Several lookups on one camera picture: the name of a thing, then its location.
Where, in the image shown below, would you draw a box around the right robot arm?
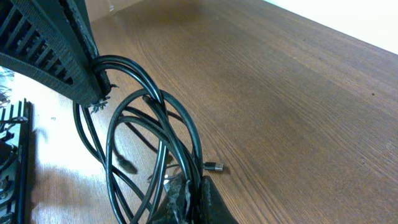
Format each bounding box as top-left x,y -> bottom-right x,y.
1,100 -> 237,223

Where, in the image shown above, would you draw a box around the black usb cables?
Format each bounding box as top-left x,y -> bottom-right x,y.
72,55 -> 225,224

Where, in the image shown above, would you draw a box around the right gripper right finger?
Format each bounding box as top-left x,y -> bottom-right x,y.
200,176 -> 238,224

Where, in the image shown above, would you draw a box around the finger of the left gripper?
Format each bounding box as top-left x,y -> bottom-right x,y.
60,0 -> 111,96
1,0 -> 103,106

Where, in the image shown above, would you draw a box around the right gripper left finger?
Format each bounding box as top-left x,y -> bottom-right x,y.
149,174 -> 195,224

